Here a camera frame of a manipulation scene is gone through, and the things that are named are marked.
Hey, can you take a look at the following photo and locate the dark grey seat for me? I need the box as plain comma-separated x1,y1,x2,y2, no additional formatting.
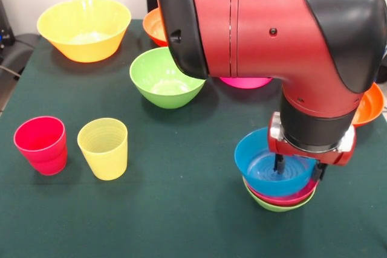
0,33,42,79

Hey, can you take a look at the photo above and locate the large green bowl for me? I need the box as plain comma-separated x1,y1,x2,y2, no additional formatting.
129,47,207,109

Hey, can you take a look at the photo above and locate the blue bowl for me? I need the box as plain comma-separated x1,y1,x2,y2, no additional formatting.
234,127,318,197

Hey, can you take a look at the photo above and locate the yellow cup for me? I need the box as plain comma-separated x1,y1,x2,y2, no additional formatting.
77,118,129,181

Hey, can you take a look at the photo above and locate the small red bowl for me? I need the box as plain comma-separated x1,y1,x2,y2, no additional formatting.
242,176,319,206

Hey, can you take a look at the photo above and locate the orange shallow bowl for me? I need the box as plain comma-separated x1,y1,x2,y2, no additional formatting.
142,8,169,47
352,82,385,128

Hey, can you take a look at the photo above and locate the dark green tablecloth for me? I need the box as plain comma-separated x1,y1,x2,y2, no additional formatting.
0,19,387,258

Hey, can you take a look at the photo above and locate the black equipment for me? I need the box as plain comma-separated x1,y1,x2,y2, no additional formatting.
0,0,16,47

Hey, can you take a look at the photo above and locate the large yellow-orange bowl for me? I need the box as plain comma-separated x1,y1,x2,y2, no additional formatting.
36,0,132,63

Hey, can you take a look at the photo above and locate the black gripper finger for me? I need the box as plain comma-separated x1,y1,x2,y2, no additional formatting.
273,152,285,175
313,163,328,182

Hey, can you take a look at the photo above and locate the small green bowl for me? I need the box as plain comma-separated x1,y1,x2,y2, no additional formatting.
243,184,317,213

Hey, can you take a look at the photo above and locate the large pink bowl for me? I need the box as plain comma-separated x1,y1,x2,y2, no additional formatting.
219,76,273,89

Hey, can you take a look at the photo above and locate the red cup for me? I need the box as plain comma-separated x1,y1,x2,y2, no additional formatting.
13,115,67,165
27,146,68,176

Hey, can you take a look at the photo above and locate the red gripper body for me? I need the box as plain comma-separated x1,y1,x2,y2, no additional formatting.
267,111,357,167

